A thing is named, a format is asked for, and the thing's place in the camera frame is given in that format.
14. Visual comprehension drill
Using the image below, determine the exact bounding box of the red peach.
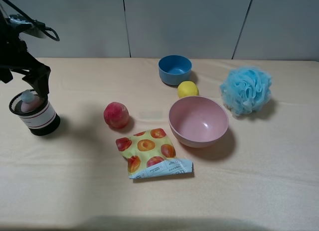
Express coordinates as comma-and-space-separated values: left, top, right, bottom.
103, 102, 130, 129

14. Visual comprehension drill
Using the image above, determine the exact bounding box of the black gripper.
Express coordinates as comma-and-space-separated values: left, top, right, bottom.
0, 34, 51, 98

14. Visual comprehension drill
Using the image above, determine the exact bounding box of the pink plastic bowl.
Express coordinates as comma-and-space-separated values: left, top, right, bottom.
168, 96, 229, 148

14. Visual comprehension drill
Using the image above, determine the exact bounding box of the yellow lemon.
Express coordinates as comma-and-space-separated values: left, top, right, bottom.
177, 81, 199, 99

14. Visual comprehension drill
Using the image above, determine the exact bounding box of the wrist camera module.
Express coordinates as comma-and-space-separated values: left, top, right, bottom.
6, 14, 46, 38

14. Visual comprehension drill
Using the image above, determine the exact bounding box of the blue plastic bowl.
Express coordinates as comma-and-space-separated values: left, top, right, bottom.
158, 55, 192, 86

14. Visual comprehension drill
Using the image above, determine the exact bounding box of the pink small bottle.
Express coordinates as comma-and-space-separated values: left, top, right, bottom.
20, 90, 42, 113

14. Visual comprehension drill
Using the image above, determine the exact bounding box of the black mesh pen cup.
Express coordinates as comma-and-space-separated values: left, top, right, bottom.
9, 89, 60, 136

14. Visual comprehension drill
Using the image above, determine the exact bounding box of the blue mesh bath sponge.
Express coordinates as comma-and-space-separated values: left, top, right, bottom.
220, 67, 272, 116

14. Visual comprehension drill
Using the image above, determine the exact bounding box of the peach print snack bag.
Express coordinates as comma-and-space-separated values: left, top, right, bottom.
116, 128, 193, 180

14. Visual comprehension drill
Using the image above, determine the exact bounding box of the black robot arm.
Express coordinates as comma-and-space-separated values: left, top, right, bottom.
0, 0, 60, 98

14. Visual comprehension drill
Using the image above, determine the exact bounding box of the black cable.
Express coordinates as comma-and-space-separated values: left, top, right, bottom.
0, 0, 60, 42

